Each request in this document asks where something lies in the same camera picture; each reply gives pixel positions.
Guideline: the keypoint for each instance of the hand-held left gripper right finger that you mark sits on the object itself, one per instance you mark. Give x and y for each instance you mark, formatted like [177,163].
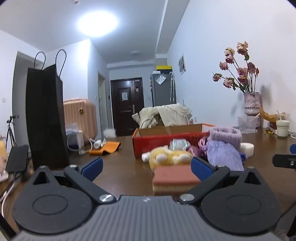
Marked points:
[200,169]

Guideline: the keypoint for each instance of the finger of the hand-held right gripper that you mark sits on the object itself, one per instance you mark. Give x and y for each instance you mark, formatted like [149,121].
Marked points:
[283,161]
[293,148]

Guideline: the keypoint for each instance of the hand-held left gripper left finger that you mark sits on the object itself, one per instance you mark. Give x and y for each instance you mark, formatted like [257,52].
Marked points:
[92,168]

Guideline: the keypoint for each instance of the pink and yellow sponge block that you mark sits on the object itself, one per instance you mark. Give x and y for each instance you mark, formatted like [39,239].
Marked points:
[175,179]

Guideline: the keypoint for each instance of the yellow plush toy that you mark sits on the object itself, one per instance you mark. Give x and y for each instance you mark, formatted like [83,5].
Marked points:
[166,157]

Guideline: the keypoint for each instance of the purple fuzzy headband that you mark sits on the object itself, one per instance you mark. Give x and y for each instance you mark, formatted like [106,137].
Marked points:
[225,135]

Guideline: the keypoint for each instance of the red cardboard box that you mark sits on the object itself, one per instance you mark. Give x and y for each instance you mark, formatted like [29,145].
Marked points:
[161,140]

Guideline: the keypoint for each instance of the purple satin bow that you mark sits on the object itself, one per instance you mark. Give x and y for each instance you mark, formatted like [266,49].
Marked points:
[196,150]

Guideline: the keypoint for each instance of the white cup with straw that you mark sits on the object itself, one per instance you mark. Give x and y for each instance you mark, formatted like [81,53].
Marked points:
[282,128]

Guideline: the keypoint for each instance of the small white handheld device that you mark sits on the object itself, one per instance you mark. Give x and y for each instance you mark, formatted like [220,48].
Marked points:
[97,143]

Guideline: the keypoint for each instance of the orange pouch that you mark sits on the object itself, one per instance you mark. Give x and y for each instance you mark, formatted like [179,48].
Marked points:
[108,148]

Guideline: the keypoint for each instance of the lavender crinkled cloth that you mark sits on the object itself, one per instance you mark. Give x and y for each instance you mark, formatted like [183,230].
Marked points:
[222,155]

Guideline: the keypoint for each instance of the small red carton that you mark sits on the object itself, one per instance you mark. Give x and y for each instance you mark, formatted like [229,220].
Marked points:
[272,127]

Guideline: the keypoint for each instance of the iridescent plastic packet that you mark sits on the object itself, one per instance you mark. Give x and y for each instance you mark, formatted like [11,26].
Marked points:
[179,144]

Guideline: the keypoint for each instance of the white box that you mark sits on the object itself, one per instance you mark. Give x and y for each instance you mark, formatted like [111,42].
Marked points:
[76,139]

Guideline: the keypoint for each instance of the white round sponge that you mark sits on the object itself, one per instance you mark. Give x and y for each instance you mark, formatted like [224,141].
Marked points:
[247,149]

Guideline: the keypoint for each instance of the white fluffy ball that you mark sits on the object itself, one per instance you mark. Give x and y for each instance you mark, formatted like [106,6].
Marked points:
[109,133]

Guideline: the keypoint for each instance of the orange comb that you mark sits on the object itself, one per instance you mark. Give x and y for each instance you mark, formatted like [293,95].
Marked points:
[266,114]

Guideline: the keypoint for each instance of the pink suitcase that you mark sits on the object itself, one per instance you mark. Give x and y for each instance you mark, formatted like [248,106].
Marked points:
[81,120]

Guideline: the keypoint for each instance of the clear plastic cup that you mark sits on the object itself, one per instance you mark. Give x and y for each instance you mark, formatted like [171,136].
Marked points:
[246,125]

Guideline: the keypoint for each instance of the pink glass vase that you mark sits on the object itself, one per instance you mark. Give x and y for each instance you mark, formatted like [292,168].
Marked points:
[252,104]

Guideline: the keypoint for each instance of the beige jacket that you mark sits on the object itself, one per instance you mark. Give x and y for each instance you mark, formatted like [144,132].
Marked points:
[171,114]

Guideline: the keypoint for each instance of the light wooden door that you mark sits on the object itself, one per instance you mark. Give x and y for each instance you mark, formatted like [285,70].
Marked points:
[103,104]

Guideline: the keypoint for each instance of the dark brown entrance door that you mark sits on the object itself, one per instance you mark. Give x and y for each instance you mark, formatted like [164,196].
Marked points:
[127,111]

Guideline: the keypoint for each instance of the black paper bag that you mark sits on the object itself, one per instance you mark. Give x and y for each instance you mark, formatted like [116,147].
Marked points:
[44,115]

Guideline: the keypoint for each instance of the paper sheet on door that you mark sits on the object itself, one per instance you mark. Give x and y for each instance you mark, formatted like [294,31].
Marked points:
[124,96]

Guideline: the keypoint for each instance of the grey refrigerator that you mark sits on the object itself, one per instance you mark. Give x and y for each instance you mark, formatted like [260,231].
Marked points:
[161,92]

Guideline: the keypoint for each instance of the white folded umbrella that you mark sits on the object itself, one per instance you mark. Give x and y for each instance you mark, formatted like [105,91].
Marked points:
[171,85]

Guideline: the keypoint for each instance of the black tripod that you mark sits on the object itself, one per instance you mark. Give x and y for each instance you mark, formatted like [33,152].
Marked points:
[9,129]

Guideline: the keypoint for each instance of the dried pink roses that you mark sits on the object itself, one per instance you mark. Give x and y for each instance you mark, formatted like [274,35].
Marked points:
[241,71]

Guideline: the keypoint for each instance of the clear plastic bag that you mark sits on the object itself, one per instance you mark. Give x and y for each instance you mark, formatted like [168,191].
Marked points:
[160,78]

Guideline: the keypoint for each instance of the yellow box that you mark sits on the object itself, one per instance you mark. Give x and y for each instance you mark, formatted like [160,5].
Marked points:
[164,68]

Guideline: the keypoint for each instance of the small ceiling lamp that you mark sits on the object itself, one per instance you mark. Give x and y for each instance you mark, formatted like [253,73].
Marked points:
[136,53]

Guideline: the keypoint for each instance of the round ceiling light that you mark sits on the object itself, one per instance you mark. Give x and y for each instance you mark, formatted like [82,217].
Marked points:
[97,23]

